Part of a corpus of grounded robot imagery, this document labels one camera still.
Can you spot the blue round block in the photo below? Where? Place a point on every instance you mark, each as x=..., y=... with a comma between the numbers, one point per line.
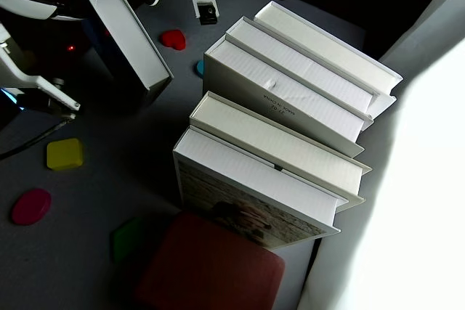
x=200, y=68

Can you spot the green square block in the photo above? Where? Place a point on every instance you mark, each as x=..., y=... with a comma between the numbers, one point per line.
x=125, y=239

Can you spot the white Fashionindia book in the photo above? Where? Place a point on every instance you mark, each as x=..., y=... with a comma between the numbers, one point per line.
x=123, y=34

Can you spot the red hardcover book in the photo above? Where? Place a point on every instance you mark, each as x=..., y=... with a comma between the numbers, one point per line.
x=203, y=270

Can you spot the yellow square block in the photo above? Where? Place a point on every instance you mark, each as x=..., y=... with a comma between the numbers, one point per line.
x=64, y=153

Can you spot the plain white book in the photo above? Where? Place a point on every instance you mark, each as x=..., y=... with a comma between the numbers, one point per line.
x=327, y=46
x=290, y=106

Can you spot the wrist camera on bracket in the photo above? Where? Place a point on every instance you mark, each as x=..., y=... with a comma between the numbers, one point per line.
x=43, y=86
x=207, y=12

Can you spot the white backdrop board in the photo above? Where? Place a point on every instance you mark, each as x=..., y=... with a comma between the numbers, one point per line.
x=417, y=179

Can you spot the pale book with Chinese title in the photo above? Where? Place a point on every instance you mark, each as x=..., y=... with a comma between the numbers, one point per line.
x=276, y=139

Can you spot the grey table cloth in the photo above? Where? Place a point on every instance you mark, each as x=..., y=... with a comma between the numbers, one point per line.
x=109, y=165

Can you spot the red heart block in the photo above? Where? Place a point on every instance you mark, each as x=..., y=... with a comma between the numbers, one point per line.
x=173, y=38

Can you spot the magenta round block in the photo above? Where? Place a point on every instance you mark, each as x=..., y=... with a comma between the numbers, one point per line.
x=31, y=206

